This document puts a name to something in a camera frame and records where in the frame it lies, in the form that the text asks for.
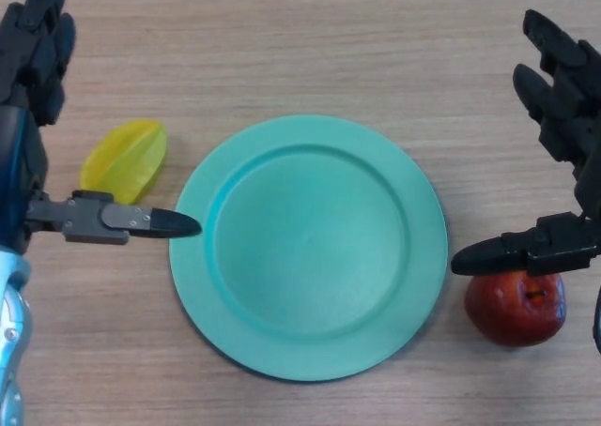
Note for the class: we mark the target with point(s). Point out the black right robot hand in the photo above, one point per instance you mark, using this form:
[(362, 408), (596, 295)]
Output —
[(573, 121)]

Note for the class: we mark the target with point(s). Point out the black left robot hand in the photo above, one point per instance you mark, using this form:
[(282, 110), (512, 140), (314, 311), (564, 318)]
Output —
[(19, 163)]

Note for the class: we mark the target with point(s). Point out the yellow starfruit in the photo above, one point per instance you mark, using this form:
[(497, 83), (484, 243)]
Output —
[(127, 158)]

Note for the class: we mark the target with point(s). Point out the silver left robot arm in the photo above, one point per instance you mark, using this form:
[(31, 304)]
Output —
[(11, 327)]

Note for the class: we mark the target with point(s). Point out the green round plate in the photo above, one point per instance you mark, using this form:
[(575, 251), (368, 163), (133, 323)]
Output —
[(310, 257)]

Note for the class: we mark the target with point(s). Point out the red apple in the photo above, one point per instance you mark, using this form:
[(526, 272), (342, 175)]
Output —
[(512, 313)]

